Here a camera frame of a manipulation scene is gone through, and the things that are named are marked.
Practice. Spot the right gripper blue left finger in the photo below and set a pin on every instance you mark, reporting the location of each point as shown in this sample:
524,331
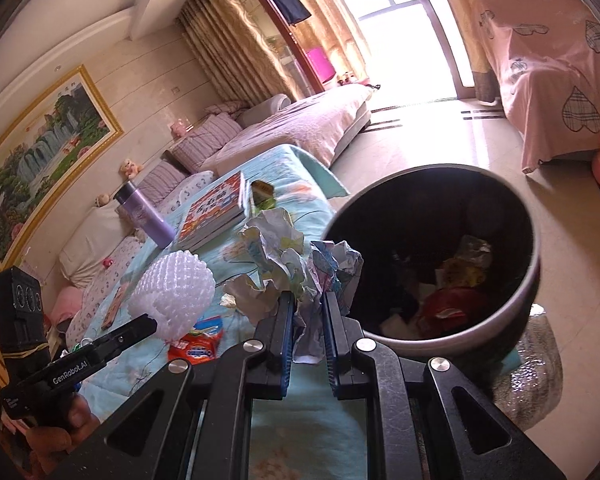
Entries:
283,343

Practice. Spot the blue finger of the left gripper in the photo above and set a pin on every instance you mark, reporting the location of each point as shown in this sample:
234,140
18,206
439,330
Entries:
111,345

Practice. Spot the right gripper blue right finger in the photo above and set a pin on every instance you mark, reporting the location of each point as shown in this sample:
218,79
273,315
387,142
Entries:
334,341

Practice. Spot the white paper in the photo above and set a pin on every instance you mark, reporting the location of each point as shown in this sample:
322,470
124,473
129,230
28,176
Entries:
287,262

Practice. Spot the orange blue snack bag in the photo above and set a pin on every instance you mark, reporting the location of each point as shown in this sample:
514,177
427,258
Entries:
200,344

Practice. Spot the white foam fruit net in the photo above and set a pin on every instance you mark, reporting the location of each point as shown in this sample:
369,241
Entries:
174,291

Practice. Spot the red black snack bag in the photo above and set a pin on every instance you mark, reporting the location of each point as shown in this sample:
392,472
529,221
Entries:
449,310

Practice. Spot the yellow snack bag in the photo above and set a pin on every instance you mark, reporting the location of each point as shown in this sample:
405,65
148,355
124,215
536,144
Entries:
467,267

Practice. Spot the black white-rimmed trash bin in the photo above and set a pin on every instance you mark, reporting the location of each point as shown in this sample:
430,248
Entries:
406,225

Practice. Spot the person's left hand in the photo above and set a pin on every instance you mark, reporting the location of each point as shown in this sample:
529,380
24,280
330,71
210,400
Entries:
51,445

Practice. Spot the wooden remote-like block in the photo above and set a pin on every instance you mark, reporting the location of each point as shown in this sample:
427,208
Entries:
114,307

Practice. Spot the floral turquoise table cloth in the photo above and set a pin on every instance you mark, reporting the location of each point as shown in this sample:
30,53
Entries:
308,435

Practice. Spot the purple water bottle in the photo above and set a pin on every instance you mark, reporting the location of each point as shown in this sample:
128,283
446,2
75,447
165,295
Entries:
143,215

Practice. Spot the stack of colourful books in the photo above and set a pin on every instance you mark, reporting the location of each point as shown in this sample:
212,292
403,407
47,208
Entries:
222,207

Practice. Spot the cream plush toy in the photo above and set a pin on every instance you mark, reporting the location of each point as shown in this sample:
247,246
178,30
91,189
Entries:
129,169

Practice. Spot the sofa with striped cushions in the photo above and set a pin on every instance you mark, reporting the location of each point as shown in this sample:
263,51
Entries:
322,125

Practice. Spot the framed waterfall painting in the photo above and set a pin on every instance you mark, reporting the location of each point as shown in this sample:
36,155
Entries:
44,150

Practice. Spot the left beige curtain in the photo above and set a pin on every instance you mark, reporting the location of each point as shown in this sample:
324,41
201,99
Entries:
233,53

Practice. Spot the dark hanging garment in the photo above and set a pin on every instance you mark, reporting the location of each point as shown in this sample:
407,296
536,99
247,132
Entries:
293,11

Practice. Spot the pink heart-pattern covered furniture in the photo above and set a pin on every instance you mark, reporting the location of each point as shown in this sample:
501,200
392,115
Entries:
545,55

